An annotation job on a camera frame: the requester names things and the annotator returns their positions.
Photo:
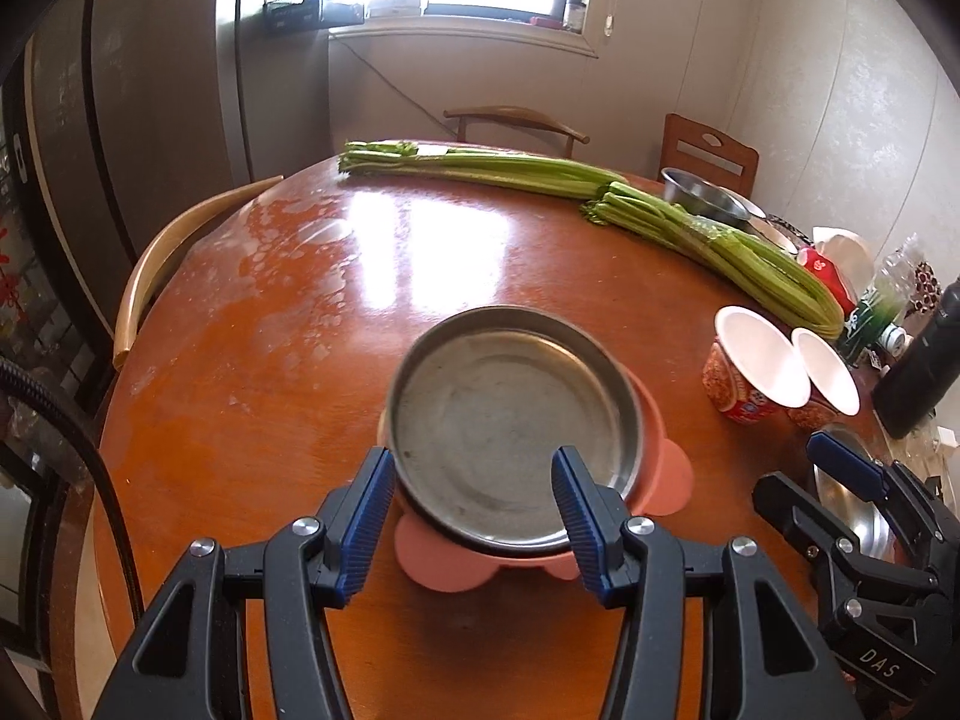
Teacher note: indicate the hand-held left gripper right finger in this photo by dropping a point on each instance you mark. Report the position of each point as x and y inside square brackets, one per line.
[589, 532]

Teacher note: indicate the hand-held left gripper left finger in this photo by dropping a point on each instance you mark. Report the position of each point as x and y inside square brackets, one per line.
[364, 532]

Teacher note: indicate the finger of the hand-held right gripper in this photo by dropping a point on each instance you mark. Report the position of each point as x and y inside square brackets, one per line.
[844, 461]
[802, 514]

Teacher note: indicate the steel bowl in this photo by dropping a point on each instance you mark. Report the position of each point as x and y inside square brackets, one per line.
[851, 510]

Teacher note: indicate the red instant noodle cup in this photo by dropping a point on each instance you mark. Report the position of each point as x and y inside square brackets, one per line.
[825, 371]
[757, 352]

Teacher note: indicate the steel pan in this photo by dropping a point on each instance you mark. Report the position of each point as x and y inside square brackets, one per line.
[510, 412]

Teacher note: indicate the white power adapter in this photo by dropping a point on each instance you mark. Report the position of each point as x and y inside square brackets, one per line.
[949, 439]

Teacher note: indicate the black thermos flask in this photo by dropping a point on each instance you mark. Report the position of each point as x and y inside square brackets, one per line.
[922, 375]

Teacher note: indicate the small green white jar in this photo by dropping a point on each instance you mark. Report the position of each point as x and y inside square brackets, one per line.
[894, 337]

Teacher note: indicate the clear plastic bottle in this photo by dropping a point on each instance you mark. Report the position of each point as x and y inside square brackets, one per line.
[877, 307]

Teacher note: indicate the red tissue pack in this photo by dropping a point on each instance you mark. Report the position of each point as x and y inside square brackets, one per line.
[825, 270]

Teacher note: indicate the red white patterned packet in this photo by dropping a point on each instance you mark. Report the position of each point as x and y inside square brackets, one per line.
[924, 285]

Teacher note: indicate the white bowl patterned rim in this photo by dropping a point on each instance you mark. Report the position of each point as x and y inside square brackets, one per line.
[772, 229]

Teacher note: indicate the thick celery bundle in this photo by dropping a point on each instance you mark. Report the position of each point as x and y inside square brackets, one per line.
[712, 247]

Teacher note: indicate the steel basin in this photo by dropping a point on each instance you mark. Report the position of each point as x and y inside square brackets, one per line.
[697, 195]

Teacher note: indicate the brown wooden chair back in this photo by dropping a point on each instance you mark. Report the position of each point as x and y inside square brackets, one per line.
[712, 146]

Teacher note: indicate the light wooden curved chair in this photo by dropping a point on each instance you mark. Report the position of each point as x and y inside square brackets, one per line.
[150, 262]

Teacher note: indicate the long celery bundle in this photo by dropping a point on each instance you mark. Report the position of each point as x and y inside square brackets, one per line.
[487, 165]

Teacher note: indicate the glass door cabinet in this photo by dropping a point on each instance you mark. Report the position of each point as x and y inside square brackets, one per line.
[30, 277]

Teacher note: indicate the dark curved-back chair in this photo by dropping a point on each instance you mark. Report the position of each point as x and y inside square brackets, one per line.
[510, 116]

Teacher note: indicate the grey refrigerator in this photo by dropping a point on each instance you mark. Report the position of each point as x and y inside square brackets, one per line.
[150, 90]

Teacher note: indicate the small jar on windowsill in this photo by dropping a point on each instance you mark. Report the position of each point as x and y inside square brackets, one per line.
[575, 15]

